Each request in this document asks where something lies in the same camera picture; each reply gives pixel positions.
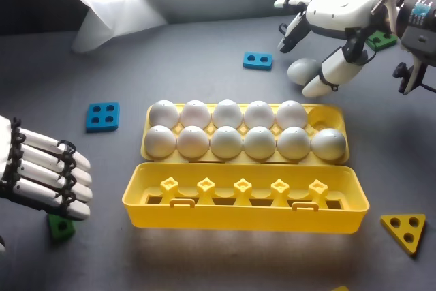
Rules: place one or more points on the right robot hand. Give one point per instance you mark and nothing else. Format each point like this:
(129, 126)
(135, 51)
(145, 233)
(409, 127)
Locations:
(340, 1)

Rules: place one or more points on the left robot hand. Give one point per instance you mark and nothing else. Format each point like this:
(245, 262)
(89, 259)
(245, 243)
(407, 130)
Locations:
(41, 168)

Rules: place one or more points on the white toy egg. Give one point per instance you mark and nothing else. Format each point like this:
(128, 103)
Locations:
(328, 144)
(193, 142)
(227, 113)
(301, 71)
(293, 142)
(195, 114)
(226, 142)
(164, 114)
(291, 114)
(259, 142)
(160, 141)
(259, 114)

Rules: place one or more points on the yellow plastic egg carton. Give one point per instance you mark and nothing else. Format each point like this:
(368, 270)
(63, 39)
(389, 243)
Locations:
(238, 217)

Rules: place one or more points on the green two-hole block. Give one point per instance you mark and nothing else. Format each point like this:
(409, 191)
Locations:
(383, 45)
(68, 233)

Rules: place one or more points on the blue four-hole block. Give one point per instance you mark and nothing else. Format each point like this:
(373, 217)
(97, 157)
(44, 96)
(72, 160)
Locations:
(103, 114)

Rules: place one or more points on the blue two-hole block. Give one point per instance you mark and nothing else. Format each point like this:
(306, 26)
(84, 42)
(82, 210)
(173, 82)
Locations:
(257, 66)

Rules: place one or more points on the grey table cloth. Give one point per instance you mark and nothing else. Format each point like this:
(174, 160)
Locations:
(204, 79)

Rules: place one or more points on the white curtain cloth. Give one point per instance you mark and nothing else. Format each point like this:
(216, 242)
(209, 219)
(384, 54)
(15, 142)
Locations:
(102, 4)

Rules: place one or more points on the yellow triangle three-hole block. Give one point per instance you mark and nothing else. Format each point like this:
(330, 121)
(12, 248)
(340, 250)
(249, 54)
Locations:
(403, 228)

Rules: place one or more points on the yellow toy block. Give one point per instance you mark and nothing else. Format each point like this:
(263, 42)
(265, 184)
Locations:
(340, 289)

